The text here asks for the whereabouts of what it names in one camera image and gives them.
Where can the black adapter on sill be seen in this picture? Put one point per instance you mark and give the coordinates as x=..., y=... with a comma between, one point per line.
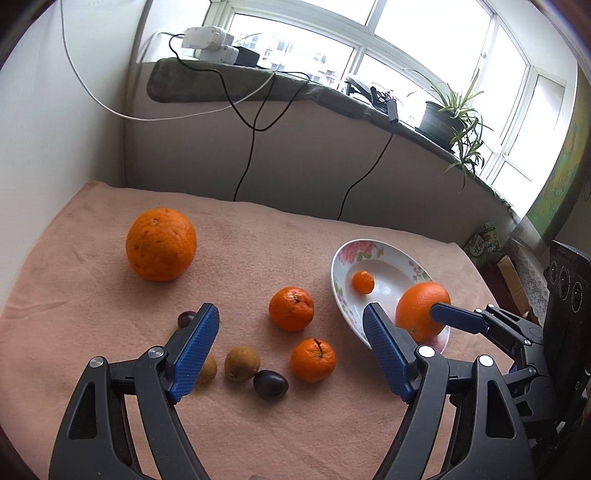
x=385, y=103

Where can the black camera box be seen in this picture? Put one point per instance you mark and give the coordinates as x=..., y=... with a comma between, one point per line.
x=567, y=321

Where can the white device on sill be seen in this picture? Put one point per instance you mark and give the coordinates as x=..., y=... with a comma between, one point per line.
x=211, y=44

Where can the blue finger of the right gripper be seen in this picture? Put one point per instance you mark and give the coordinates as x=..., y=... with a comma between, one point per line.
x=467, y=321

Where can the potted spider plant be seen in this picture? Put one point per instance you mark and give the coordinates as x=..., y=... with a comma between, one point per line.
x=455, y=125

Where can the brown kiwi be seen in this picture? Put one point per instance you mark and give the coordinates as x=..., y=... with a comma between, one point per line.
x=241, y=363
x=208, y=371

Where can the white floral bowl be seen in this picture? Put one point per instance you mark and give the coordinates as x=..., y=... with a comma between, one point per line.
x=394, y=273

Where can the dark green sill cover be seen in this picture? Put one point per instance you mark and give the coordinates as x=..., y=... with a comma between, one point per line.
x=247, y=134

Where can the large orange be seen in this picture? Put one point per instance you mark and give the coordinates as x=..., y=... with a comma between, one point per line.
x=160, y=245

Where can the green packet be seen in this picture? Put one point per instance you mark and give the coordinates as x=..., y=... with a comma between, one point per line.
x=484, y=245

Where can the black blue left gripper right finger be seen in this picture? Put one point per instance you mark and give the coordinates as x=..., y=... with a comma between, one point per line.
x=488, y=439

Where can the tangerine with stem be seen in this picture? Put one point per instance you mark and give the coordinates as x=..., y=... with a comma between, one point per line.
x=291, y=309
x=313, y=360

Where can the small kumquat orange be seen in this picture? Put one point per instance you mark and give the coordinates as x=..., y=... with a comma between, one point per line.
x=363, y=282

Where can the tangerine with stem upper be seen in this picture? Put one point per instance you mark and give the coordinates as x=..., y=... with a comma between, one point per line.
x=291, y=309

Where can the tangerine with stem lower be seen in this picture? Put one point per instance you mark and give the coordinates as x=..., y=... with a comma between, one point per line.
x=313, y=360

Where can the cardboard box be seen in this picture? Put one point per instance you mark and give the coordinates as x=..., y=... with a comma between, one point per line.
x=513, y=295

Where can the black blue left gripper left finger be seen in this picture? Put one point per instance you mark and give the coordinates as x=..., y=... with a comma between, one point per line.
x=94, y=438

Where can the dark plum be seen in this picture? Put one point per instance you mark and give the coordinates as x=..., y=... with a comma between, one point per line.
x=270, y=385
x=184, y=319

